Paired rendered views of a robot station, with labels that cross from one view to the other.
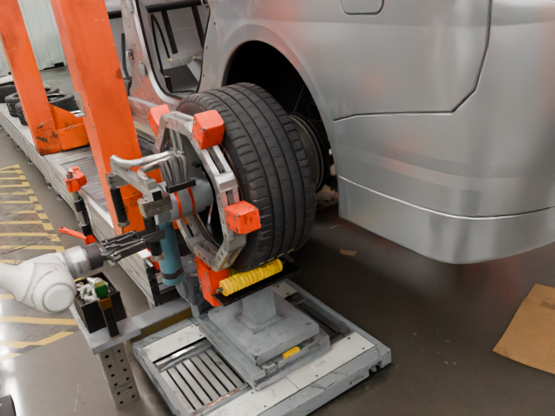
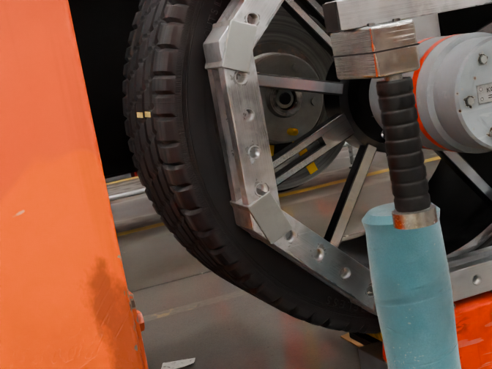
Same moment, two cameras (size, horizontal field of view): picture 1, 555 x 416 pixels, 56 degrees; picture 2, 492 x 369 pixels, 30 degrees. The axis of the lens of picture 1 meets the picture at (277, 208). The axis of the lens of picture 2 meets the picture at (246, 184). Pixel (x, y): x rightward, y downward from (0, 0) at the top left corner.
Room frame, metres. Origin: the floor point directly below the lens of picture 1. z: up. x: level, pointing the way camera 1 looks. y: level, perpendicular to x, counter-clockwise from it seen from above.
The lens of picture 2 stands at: (1.75, 1.48, 0.96)
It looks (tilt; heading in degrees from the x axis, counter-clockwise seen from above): 9 degrees down; 281
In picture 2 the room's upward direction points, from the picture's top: 10 degrees counter-clockwise
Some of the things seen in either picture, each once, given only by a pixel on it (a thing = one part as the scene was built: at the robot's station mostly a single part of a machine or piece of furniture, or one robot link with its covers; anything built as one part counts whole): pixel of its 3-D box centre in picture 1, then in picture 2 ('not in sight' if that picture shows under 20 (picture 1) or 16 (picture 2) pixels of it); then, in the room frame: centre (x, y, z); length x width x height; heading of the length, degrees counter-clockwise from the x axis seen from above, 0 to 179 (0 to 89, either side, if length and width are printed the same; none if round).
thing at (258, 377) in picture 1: (260, 332); not in sight; (1.84, 0.14, 0.13); 0.50 x 0.36 x 0.10; 30
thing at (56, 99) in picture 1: (47, 108); not in sight; (6.29, 2.54, 0.39); 0.66 x 0.66 x 0.24
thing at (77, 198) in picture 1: (80, 208); not in sight; (3.14, 1.25, 0.30); 0.09 x 0.05 x 0.50; 30
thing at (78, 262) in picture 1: (77, 262); not in sight; (1.35, 0.59, 0.83); 0.09 x 0.06 x 0.09; 30
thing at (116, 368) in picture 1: (112, 356); not in sight; (1.71, 0.73, 0.21); 0.10 x 0.10 x 0.42; 30
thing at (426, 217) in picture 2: (119, 205); (403, 148); (1.76, 0.56, 0.83); 0.04 x 0.04 x 0.16
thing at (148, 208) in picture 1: (154, 203); not in sight; (1.48, 0.37, 0.93); 0.09 x 0.05 x 0.05; 120
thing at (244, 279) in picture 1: (251, 276); not in sight; (1.68, 0.13, 0.51); 0.29 x 0.06 x 0.06; 120
